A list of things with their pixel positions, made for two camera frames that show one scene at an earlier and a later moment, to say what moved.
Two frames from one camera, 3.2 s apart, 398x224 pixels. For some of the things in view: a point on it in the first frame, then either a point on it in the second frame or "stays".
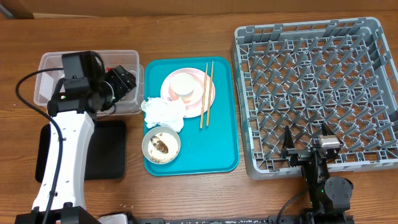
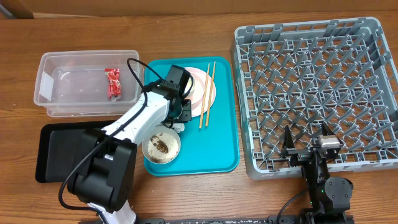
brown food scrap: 159,145 stays
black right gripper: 305,154 stays
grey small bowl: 161,145 stays
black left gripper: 122,78 → 186,115
